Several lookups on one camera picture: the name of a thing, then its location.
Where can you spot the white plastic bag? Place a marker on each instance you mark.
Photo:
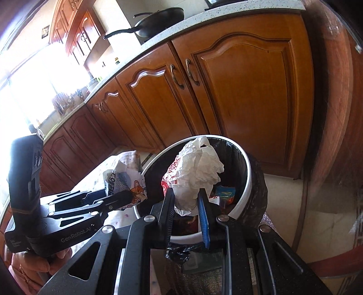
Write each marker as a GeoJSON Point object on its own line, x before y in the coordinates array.
{"type": "Point", "coordinates": [198, 170]}

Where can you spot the grey green packet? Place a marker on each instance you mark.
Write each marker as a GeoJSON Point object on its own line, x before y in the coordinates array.
{"type": "Point", "coordinates": [198, 261]}

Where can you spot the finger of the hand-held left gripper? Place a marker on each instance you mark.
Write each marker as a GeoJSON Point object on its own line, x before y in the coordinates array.
{"type": "Point", "coordinates": [113, 200]}
{"type": "Point", "coordinates": [76, 197]}

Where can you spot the person's left hand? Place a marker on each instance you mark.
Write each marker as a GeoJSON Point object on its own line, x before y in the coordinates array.
{"type": "Point", "coordinates": [31, 265]}

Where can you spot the wooden wall cabinet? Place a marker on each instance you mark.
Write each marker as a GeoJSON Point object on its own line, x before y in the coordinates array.
{"type": "Point", "coordinates": [76, 31]}

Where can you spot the white round trash bin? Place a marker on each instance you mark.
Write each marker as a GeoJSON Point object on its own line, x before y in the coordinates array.
{"type": "Point", "coordinates": [184, 238]}

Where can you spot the patterned floor rug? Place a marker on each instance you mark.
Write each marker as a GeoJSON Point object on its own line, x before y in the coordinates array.
{"type": "Point", "coordinates": [353, 283]}

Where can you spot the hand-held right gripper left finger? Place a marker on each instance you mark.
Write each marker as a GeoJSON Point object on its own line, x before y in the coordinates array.
{"type": "Point", "coordinates": [167, 221]}

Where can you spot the black wok pan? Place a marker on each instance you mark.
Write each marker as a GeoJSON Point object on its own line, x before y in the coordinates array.
{"type": "Point", "coordinates": [158, 22]}

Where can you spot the cartoon printed snack bag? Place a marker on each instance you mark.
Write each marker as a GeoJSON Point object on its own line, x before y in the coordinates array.
{"type": "Point", "coordinates": [127, 176]}

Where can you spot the dish rack with utensils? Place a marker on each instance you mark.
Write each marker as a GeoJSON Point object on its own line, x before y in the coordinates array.
{"type": "Point", "coordinates": [62, 103]}

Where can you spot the wooden cabinet door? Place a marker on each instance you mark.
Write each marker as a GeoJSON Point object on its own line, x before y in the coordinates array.
{"type": "Point", "coordinates": [249, 99]}
{"type": "Point", "coordinates": [124, 122]}
{"type": "Point", "coordinates": [85, 136]}
{"type": "Point", "coordinates": [158, 107]}
{"type": "Point", "coordinates": [56, 158]}

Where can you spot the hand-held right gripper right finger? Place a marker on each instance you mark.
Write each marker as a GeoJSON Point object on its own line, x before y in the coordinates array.
{"type": "Point", "coordinates": [203, 221]}

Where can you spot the colourful snack packet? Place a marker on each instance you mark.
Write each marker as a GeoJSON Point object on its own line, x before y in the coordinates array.
{"type": "Point", "coordinates": [224, 195]}

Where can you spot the black bin liner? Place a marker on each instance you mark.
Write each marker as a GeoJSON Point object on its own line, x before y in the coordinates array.
{"type": "Point", "coordinates": [258, 193]}

